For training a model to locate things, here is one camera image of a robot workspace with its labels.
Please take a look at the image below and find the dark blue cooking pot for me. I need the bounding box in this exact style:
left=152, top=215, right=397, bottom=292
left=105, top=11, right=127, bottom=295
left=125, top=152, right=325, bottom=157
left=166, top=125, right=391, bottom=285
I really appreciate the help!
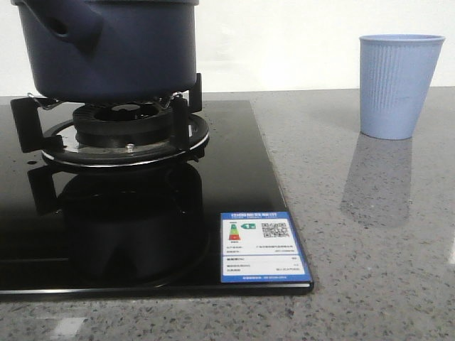
left=15, top=1, right=196, bottom=103

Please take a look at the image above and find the light blue ribbed cup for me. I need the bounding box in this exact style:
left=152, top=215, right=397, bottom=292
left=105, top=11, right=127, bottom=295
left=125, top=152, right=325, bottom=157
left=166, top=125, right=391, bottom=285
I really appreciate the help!
left=360, top=34, right=445, bottom=140

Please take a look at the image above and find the black right burner pot stand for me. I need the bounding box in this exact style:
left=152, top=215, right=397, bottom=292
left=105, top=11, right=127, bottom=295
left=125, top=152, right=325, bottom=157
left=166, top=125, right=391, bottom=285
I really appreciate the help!
left=11, top=74, right=209, bottom=169

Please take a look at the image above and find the black glass gas stove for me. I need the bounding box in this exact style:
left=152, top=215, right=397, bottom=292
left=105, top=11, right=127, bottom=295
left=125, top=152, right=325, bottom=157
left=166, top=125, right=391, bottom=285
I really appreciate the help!
left=1, top=99, right=314, bottom=301

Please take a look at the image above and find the blue energy label sticker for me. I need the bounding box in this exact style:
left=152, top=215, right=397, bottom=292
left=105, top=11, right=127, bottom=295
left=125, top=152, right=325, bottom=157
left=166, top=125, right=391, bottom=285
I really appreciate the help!
left=220, top=212, right=312, bottom=283

